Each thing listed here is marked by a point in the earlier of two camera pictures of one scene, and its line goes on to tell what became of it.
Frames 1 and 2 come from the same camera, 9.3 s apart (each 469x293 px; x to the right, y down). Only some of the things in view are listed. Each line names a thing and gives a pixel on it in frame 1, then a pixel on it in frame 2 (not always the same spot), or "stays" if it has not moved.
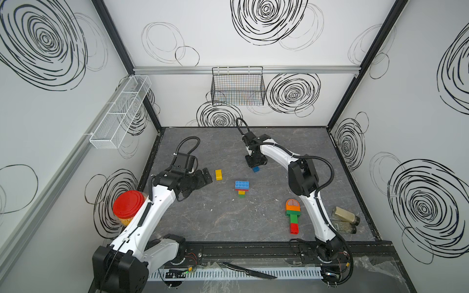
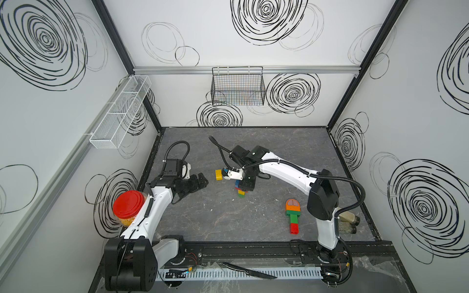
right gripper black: x=251 y=165 → x=246 y=187
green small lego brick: x=294 y=218 stays
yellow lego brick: x=218 y=174 stays
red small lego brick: x=294 y=228 stays
